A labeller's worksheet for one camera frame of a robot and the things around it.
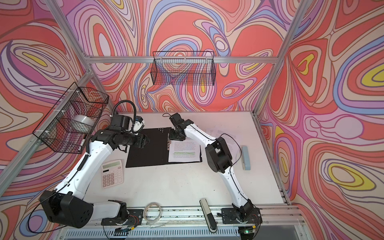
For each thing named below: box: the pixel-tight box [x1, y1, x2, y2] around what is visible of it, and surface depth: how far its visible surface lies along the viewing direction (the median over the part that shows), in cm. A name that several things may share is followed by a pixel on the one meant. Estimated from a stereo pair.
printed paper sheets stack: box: [168, 136, 201, 162], surface depth 98 cm
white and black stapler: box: [199, 198, 218, 233], surface depth 72 cm
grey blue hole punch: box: [241, 146, 251, 171], surface depth 92 cm
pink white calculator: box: [101, 159, 125, 189], surface depth 87 cm
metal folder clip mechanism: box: [166, 133, 171, 151], surface depth 101 cm
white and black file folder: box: [125, 127, 203, 168], surface depth 95 cm
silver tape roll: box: [72, 114, 96, 128], surface depth 74 cm
